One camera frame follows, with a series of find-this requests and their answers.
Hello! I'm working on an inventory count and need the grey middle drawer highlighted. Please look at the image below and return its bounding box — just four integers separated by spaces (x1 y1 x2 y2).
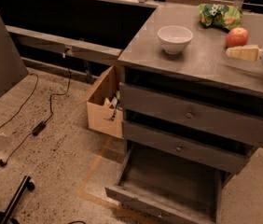
122 121 249 174

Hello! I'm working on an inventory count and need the grey metal rail shelf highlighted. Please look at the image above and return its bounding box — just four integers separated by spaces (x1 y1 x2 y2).
6 25 122 66

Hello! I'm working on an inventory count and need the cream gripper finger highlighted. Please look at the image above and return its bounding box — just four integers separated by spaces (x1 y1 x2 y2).
226 45 262 62

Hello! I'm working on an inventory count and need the green chip bag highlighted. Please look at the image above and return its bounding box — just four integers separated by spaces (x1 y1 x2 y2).
198 4 242 30

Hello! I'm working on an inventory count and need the cardboard box with items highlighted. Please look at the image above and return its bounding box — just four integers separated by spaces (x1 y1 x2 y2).
86 65 123 138

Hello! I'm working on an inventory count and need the white ceramic bowl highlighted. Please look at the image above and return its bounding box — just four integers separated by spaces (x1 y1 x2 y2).
158 25 193 54

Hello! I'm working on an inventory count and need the black chair base leg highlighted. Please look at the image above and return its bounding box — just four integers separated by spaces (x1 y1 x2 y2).
0 175 35 224

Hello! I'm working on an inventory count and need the red apple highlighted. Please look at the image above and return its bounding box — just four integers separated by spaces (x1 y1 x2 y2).
226 28 249 48

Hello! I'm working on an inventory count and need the grey open bottom drawer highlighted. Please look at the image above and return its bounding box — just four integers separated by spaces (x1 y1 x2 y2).
105 142 231 224

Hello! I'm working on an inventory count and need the grey top drawer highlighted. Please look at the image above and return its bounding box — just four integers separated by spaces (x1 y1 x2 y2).
119 83 263 147

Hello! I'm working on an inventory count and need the grey drawer cabinet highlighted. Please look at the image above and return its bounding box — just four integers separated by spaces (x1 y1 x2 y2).
104 3 263 224

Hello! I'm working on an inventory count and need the black power adapter cable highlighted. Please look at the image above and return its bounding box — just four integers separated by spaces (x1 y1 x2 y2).
0 46 74 176

